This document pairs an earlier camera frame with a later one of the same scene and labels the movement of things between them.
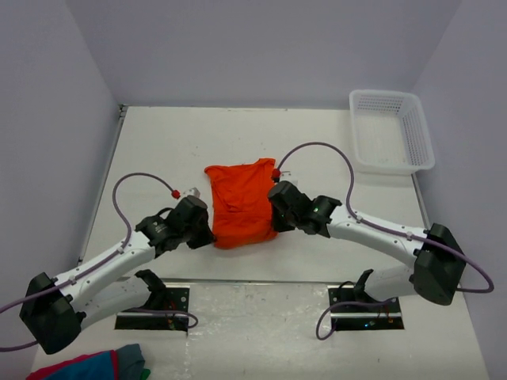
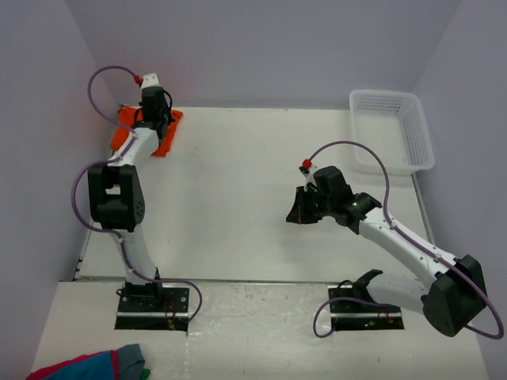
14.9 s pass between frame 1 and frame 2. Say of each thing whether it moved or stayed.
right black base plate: stayed
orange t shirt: moved
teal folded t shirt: stayed
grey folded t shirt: stayed
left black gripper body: moved
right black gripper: moved
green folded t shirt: stayed
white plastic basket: stayed
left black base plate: stayed
